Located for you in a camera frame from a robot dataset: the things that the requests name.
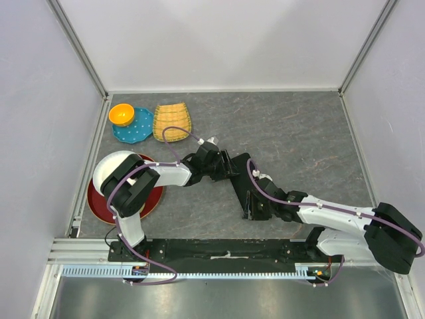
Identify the woven bamboo basket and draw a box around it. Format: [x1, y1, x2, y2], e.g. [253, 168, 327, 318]
[153, 102, 192, 142]

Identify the black zip tool case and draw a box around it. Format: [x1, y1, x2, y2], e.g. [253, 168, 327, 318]
[230, 153, 260, 213]

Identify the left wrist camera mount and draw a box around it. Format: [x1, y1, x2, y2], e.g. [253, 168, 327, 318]
[197, 137, 218, 152]

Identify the aluminium frame post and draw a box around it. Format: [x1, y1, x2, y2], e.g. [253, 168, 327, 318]
[46, 0, 109, 100]
[338, 0, 398, 97]

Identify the orange bowl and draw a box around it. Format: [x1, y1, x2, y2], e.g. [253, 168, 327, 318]
[108, 104, 135, 127]

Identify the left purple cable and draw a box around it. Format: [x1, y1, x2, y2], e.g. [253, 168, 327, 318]
[106, 126, 205, 285]

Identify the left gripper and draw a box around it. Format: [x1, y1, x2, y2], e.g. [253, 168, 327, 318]
[203, 150, 240, 183]

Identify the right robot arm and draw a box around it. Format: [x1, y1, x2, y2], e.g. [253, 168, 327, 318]
[232, 175, 424, 274]

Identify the red round tray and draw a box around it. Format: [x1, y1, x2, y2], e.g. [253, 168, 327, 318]
[86, 153, 165, 225]

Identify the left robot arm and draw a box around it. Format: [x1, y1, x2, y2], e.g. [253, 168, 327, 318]
[92, 142, 239, 261]

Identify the right aluminium frame post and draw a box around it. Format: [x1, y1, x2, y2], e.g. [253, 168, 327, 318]
[338, 0, 398, 97]

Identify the white paper plate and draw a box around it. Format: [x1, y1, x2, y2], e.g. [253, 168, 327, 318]
[92, 151, 135, 195]

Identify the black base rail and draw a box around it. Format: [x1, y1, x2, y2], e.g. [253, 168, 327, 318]
[108, 237, 346, 275]

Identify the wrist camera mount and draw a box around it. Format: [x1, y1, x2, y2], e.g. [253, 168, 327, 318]
[252, 169, 273, 181]
[197, 137, 218, 152]

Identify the left aluminium frame post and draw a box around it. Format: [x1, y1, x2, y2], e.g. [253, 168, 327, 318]
[46, 0, 109, 100]

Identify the white cable duct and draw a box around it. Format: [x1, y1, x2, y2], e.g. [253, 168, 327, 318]
[61, 263, 315, 280]

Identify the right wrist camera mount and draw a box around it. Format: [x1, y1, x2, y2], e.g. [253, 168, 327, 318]
[252, 169, 273, 181]

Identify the blue dotted plate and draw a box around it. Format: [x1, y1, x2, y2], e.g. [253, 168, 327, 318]
[112, 108, 153, 144]

